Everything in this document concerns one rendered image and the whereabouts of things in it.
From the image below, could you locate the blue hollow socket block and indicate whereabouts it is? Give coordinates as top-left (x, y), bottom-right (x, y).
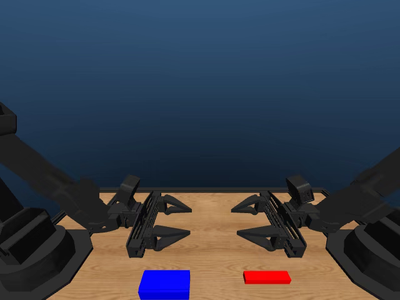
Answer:
top-left (137, 269), bottom-right (191, 300)

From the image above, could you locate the black table frame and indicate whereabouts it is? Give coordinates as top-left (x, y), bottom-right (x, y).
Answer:
top-left (51, 186), bottom-right (363, 226)

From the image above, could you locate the thin red peg bar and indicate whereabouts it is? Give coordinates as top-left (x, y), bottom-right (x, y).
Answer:
top-left (242, 270), bottom-right (293, 286)

